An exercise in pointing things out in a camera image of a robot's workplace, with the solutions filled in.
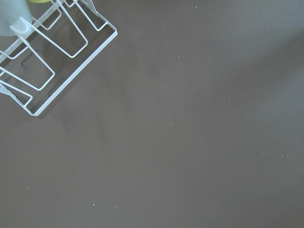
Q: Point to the white wire cup rack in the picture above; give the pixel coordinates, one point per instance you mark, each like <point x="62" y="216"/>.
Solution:
<point x="44" y="57"/>

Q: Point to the translucent white cup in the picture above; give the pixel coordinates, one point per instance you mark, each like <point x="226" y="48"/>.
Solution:
<point x="10" y="13"/>

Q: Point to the yellow cup on rack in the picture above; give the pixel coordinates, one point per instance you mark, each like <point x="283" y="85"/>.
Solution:
<point x="39" y="1"/>

